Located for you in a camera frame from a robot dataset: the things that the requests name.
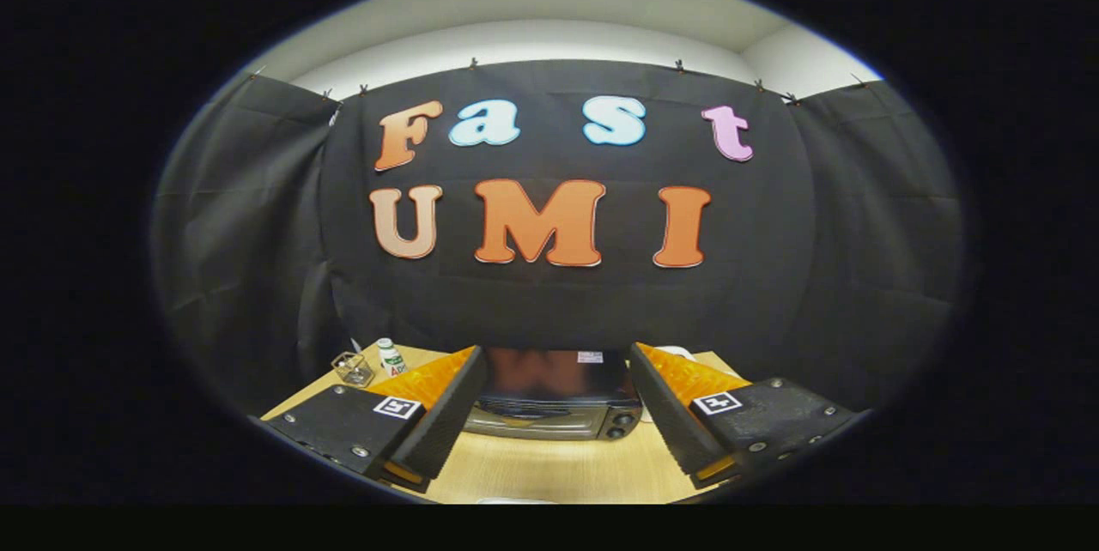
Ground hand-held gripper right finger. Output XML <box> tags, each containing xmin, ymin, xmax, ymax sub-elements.
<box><xmin>629</xmin><ymin>342</ymin><xmax>872</xmax><ymax>492</ymax></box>

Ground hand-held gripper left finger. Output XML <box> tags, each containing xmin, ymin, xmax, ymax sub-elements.
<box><xmin>249</xmin><ymin>345</ymin><xmax>489</xmax><ymax>496</ymax></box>

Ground black toaster oven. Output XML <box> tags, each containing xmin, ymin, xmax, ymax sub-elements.
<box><xmin>464</xmin><ymin>348</ymin><xmax>644</xmax><ymax>442</ymax></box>

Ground white pop-up toaster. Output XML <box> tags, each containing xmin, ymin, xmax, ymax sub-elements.
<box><xmin>640</xmin><ymin>346</ymin><xmax>698</xmax><ymax>425</ymax></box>

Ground white bottle with green label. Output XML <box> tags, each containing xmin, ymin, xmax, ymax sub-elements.
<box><xmin>377</xmin><ymin>338</ymin><xmax>408</xmax><ymax>378</ymax></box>

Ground metal wire basket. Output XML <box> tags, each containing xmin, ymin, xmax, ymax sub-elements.
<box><xmin>331</xmin><ymin>351</ymin><xmax>375</xmax><ymax>388</ymax></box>

